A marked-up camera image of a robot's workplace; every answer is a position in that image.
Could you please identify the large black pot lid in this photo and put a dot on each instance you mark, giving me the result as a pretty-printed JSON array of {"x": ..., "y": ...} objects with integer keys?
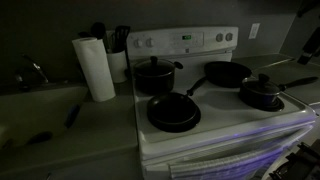
[{"x": 154, "y": 66}]

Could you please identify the black frying pan front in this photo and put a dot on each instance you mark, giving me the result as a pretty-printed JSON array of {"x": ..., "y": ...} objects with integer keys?
[{"x": 196, "y": 121}]

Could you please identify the white utensil holder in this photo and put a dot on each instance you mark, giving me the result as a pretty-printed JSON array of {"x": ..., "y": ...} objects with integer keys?
[{"x": 117, "y": 68}]

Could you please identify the wide black frying pan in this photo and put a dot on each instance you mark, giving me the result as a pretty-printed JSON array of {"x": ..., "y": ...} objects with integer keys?
[{"x": 226, "y": 73}]

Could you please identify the white paper towel roll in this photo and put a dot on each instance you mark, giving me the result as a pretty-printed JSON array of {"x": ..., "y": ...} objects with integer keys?
[{"x": 96, "y": 73}]

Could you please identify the round stove control knob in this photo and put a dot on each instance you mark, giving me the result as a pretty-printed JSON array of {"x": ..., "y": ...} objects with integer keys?
[
  {"x": 149, "y": 42},
  {"x": 137, "y": 43},
  {"x": 229, "y": 36},
  {"x": 219, "y": 37}
]

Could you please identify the large black cooking pot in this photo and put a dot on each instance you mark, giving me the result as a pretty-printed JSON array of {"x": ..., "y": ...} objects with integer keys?
[{"x": 155, "y": 83}]

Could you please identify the black cooking spoon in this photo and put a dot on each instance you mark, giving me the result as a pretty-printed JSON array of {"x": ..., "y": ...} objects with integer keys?
[{"x": 98, "y": 30}]

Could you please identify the small dark saucepan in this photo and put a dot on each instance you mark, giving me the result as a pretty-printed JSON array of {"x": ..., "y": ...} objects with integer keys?
[{"x": 256, "y": 98}]

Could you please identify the light kitchen sink basin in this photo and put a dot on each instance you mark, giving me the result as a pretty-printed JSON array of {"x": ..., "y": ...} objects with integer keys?
[{"x": 33, "y": 113}]

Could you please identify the black stove burner coil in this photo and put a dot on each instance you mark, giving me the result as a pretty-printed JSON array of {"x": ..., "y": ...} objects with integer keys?
[{"x": 278, "y": 106}]

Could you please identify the striped dish towel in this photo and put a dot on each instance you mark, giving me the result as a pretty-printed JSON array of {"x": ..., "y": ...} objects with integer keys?
[{"x": 226, "y": 166}]

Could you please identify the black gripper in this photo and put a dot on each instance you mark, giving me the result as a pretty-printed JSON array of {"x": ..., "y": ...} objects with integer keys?
[{"x": 313, "y": 41}]

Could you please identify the green digital clock display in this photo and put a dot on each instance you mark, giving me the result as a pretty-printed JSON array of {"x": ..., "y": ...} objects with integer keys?
[{"x": 186, "y": 37}]

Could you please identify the white wall outlet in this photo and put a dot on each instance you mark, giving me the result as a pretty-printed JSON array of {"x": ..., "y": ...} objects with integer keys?
[{"x": 254, "y": 31}]

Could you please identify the small saucepan lid with knob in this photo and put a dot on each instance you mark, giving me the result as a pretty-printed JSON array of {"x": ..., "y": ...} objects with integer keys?
[{"x": 261, "y": 86}]

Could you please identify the black slotted spatula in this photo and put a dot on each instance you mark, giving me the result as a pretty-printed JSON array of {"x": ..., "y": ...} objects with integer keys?
[{"x": 120, "y": 35}]

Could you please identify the metal sink faucet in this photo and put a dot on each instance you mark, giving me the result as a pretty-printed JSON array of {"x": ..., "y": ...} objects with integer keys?
[{"x": 35, "y": 68}]

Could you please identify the white electric stove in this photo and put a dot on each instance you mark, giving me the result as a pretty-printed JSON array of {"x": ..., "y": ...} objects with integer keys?
[{"x": 220, "y": 110}]

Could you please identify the dark object in sink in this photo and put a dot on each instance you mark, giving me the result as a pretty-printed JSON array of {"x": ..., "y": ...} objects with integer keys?
[{"x": 39, "y": 137}]

